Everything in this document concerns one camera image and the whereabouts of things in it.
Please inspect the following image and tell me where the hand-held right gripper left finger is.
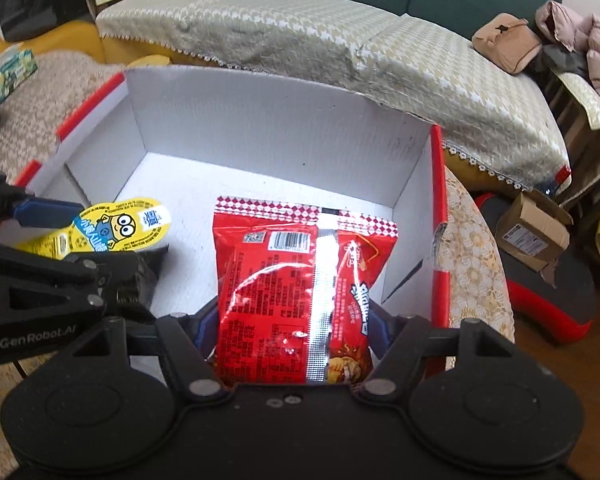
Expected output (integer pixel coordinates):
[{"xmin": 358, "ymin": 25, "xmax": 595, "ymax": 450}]
[{"xmin": 101, "ymin": 303, "xmax": 233, "ymax": 403}]

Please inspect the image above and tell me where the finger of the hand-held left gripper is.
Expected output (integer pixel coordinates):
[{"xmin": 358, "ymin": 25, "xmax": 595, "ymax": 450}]
[
  {"xmin": 0, "ymin": 241, "xmax": 147, "ymax": 332},
  {"xmin": 0, "ymin": 169, "xmax": 89, "ymax": 229}
]

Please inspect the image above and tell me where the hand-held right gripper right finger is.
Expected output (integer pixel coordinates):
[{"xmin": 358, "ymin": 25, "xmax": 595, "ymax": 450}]
[{"xmin": 357, "ymin": 304, "xmax": 487, "ymax": 403}]

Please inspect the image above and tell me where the red noodle snack packet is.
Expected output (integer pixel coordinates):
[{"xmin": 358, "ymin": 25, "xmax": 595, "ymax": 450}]
[{"xmin": 212, "ymin": 195, "xmax": 400, "ymax": 387}]

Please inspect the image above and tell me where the yellow cartoon snack packet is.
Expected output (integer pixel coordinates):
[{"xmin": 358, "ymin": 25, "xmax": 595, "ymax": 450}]
[{"xmin": 12, "ymin": 195, "xmax": 173, "ymax": 261}]

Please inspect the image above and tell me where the red and white cardboard box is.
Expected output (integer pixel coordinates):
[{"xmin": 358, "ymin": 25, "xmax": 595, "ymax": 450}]
[{"xmin": 0, "ymin": 66, "xmax": 452, "ymax": 361}]

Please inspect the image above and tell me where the green tissue box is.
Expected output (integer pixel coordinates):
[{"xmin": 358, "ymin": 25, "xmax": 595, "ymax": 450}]
[{"xmin": 0, "ymin": 48, "xmax": 39, "ymax": 107}]

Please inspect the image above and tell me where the brown cardboard parcel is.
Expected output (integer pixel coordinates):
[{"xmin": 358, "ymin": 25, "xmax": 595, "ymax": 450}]
[{"xmin": 495, "ymin": 191, "xmax": 574, "ymax": 274}]

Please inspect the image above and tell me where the red and black appliance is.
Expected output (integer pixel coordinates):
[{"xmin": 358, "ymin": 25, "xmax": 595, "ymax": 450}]
[{"xmin": 475, "ymin": 192, "xmax": 597, "ymax": 347}]

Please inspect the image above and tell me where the cream chair cover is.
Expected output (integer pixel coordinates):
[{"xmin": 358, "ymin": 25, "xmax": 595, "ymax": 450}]
[{"xmin": 549, "ymin": 67, "xmax": 600, "ymax": 207}]

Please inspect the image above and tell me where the green sofa with cover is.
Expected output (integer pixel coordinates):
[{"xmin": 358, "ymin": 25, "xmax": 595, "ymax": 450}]
[{"xmin": 95, "ymin": 0, "xmax": 572, "ymax": 192}]

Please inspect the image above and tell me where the beige bag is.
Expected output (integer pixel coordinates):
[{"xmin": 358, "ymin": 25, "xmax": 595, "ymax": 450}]
[{"xmin": 472, "ymin": 12, "xmax": 544, "ymax": 76}]

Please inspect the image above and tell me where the pink padded jacket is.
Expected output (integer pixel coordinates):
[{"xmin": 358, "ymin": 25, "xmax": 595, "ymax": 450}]
[{"xmin": 535, "ymin": 0, "xmax": 600, "ymax": 102}]

